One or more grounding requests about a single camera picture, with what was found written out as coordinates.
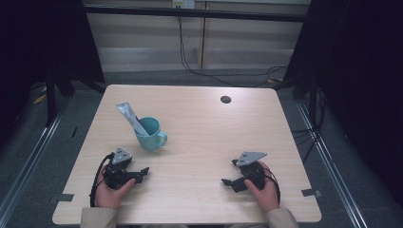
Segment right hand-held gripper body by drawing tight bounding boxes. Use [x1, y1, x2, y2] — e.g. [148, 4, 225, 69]
[236, 151, 269, 191]

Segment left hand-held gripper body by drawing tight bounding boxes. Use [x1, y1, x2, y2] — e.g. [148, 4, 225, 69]
[103, 146, 137, 190]

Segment teal mug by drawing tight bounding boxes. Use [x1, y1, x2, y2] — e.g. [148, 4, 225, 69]
[134, 116, 168, 152]

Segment white and purple toothpaste tube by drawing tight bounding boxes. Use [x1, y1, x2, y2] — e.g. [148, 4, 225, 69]
[115, 102, 150, 137]

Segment person's right hand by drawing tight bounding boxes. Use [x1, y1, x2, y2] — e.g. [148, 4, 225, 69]
[243, 161, 281, 214]

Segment person's left hand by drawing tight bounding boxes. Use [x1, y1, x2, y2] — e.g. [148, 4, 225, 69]
[94, 173, 137, 210]

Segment black metal stand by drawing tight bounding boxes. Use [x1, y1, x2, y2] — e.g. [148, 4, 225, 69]
[46, 67, 107, 127]
[274, 70, 327, 127]

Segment yellow floor tape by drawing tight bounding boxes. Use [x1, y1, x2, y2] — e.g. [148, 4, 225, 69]
[32, 93, 48, 105]

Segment black curtain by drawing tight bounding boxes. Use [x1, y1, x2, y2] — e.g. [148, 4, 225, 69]
[0, 0, 106, 150]
[283, 0, 403, 207]

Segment black horizontal bar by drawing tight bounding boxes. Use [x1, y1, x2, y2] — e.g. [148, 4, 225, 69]
[84, 5, 310, 23]

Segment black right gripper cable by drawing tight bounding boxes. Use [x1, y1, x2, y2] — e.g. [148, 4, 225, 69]
[262, 165, 282, 203]

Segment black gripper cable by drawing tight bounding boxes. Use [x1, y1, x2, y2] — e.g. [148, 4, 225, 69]
[262, 165, 282, 203]
[89, 152, 115, 208]

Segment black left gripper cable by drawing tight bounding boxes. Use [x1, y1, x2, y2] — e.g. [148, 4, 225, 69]
[89, 152, 115, 208]

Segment black floor cables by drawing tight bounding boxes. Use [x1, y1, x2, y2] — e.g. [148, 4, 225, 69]
[291, 88, 327, 164]

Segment metal floor rail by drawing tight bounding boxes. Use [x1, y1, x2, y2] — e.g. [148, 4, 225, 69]
[0, 94, 72, 222]
[296, 101, 369, 228]

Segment long black wall cable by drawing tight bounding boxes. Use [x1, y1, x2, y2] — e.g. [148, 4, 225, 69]
[178, 15, 288, 88]

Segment white wall outlet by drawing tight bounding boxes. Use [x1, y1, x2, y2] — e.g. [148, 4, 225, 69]
[172, 0, 195, 10]

